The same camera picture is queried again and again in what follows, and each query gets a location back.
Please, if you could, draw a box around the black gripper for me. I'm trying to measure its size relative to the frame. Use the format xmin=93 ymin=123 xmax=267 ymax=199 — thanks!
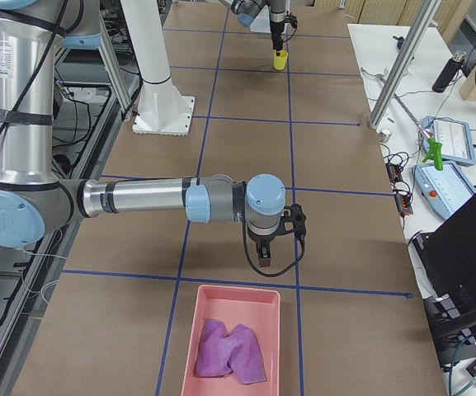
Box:
xmin=247 ymin=230 xmax=275 ymax=267
xmin=270 ymin=21 xmax=283 ymax=56

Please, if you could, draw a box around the yellow cup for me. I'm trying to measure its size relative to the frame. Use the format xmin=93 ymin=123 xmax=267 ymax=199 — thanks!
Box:
xmin=273 ymin=49 xmax=288 ymax=71

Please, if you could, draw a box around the purple cloth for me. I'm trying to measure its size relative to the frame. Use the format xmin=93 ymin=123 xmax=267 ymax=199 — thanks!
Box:
xmin=196 ymin=318 xmax=266 ymax=384

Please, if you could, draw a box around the clear plastic bin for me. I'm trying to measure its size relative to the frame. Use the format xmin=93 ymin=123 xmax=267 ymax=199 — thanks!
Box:
xmin=249 ymin=15 xmax=271 ymax=34

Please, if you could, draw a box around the pink plastic bin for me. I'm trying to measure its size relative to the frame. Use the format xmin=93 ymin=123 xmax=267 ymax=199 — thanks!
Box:
xmin=181 ymin=285 xmax=280 ymax=395

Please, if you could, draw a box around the small metal cylinder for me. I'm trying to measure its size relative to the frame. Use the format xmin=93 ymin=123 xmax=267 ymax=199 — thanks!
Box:
xmin=379 ymin=129 xmax=391 ymax=144

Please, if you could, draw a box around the black water bottle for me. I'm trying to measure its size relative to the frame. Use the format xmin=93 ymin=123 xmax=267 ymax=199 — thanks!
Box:
xmin=431 ymin=50 xmax=467 ymax=93

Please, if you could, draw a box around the near blue teach pendant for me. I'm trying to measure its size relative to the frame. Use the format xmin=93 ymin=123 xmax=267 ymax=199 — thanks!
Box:
xmin=413 ymin=161 xmax=476 ymax=220

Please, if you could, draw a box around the blue teach pendant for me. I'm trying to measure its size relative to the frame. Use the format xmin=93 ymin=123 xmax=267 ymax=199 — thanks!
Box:
xmin=413 ymin=161 xmax=476 ymax=220
xmin=422 ymin=115 xmax=476 ymax=166

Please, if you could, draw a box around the reacher grabber tool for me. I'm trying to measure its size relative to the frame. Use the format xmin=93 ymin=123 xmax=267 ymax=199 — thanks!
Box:
xmin=392 ymin=93 xmax=443 ymax=171

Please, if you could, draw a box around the black monitor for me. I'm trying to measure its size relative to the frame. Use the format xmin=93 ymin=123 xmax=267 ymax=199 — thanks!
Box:
xmin=412 ymin=193 xmax=476 ymax=308

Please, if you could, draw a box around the far blue teach pendant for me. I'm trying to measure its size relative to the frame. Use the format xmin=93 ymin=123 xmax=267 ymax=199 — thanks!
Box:
xmin=422 ymin=115 xmax=476 ymax=166

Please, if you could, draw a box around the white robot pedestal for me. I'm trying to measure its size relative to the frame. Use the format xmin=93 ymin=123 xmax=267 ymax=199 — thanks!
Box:
xmin=121 ymin=0 xmax=196 ymax=136

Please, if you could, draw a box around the aluminium frame post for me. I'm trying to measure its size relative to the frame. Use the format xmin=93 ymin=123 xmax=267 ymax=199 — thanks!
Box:
xmin=367 ymin=0 xmax=441 ymax=130

